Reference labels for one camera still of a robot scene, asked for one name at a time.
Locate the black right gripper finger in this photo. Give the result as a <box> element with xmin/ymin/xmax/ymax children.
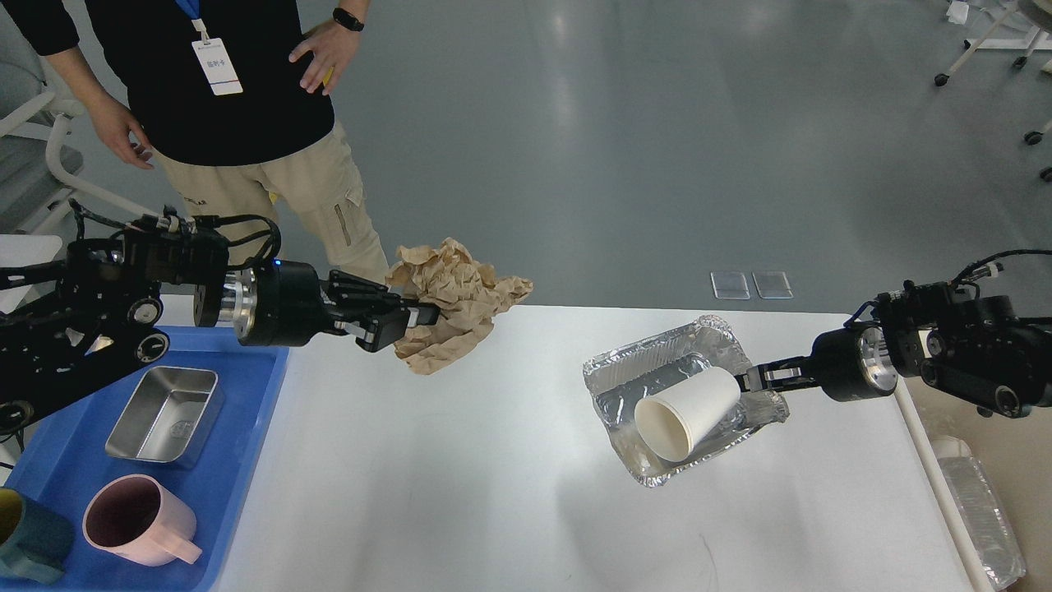
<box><xmin>734</xmin><ymin>358</ymin><xmax>820</xmax><ymax>393</ymax></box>

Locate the beige plastic bin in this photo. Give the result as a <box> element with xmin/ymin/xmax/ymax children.
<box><xmin>899</xmin><ymin>377</ymin><xmax>1051</xmax><ymax>591</ymax></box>

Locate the clear floor plate right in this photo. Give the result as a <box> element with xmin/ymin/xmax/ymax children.
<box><xmin>752</xmin><ymin>271</ymin><xmax>794</xmax><ymax>299</ymax></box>

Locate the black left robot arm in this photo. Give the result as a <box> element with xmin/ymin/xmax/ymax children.
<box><xmin>1</xmin><ymin>202</ymin><xmax>440</xmax><ymax>436</ymax></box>

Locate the white paper cup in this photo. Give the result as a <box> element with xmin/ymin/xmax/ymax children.
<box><xmin>634</xmin><ymin>367</ymin><xmax>741</xmax><ymax>462</ymax></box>

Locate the clear floor plate left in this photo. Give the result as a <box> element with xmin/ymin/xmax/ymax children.
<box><xmin>710</xmin><ymin>272</ymin><xmax>751</xmax><ymax>300</ymax></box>

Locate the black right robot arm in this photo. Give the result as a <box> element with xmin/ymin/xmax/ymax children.
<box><xmin>734</xmin><ymin>250</ymin><xmax>1051</xmax><ymax>419</ymax></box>

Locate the pink ribbed mug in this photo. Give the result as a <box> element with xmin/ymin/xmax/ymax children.
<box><xmin>81</xmin><ymin>474</ymin><xmax>202</xmax><ymax>567</ymax></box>

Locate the stainless steel rectangular container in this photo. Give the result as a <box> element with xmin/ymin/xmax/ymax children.
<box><xmin>104</xmin><ymin>366</ymin><xmax>224</xmax><ymax>469</ymax></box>

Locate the white side table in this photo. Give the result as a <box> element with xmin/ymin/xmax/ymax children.
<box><xmin>1</xmin><ymin>234</ymin><xmax>63</xmax><ymax>313</ymax></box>

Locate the white wheeled furniture frame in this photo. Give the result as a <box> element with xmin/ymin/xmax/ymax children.
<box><xmin>908</xmin><ymin>1</ymin><xmax>1050</xmax><ymax>199</ymax></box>

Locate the teal mug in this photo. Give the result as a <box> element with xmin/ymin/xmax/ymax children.
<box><xmin>1</xmin><ymin>488</ymin><xmax>75</xmax><ymax>585</ymax></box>

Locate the clear floor plate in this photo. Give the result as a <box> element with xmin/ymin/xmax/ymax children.
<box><xmin>710</xmin><ymin>272</ymin><xmax>751</xmax><ymax>300</ymax></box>
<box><xmin>752</xmin><ymin>271</ymin><xmax>794</xmax><ymax>299</ymax></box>

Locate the brown paper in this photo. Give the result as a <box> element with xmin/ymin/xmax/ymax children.
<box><xmin>386</xmin><ymin>238</ymin><xmax>534</xmax><ymax>375</ymax></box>

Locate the person in black shirt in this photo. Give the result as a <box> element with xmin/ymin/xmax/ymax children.
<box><xmin>3</xmin><ymin>1</ymin><xmax>390</xmax><ymax>284</ymax></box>

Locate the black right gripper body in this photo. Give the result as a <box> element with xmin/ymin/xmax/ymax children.
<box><xmin>809</xmin><ymin>326</ymin><xmax>898</xmax><ymax>402</ymax></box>

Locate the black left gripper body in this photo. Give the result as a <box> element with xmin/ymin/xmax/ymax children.
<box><xmin>218</xmin><ymin>260</ymin><xmax>335</xmax><ymax>346</ymax></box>

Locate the blue plastic tray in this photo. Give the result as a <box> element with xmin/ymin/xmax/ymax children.
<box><xmin>5</xmin><ymin>326</ymin><xmax>288</xmax><ymax>591</ymax></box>

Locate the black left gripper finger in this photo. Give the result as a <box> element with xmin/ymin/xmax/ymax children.
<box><xmin>325</xmin><ymin>270</ymin><xmax>420</xmax><ymax>310</ymax></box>
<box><xmin>332</xmin><ymin>301</ymin><xmax>441</xmax><ymax>353</ymax></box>

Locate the aluminium foil tray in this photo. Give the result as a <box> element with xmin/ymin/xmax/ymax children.
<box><xmin>583</xmin><ymin>315</ymin><xmax>790</xmax><ymax>488</ymax></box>

